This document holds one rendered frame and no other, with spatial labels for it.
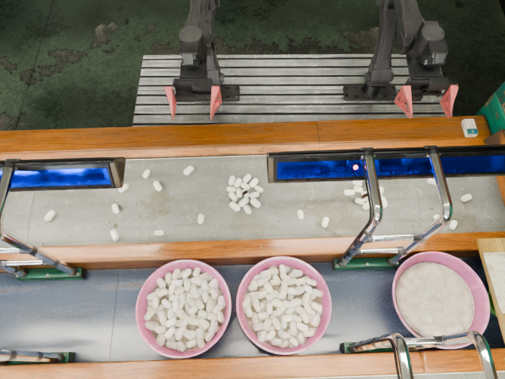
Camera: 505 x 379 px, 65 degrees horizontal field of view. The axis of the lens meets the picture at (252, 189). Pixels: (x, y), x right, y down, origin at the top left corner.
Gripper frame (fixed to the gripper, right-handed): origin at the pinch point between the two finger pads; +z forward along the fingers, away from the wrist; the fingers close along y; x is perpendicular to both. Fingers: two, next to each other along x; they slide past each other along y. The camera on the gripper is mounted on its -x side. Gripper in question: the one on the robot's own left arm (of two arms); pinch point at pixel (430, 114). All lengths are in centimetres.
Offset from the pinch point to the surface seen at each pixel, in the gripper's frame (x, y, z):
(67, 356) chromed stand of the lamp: 35, -97, 56
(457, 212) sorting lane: 33.1, 19.4, 13.9
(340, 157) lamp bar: -3.5, -24.3, 14.1
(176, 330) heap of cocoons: 33, -66, 49
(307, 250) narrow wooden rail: 30.4, -28.6, 26.7
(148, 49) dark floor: 109, -112, -125
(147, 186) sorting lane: 33, -79, 5
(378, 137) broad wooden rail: 30.9, -2.7, -12.0
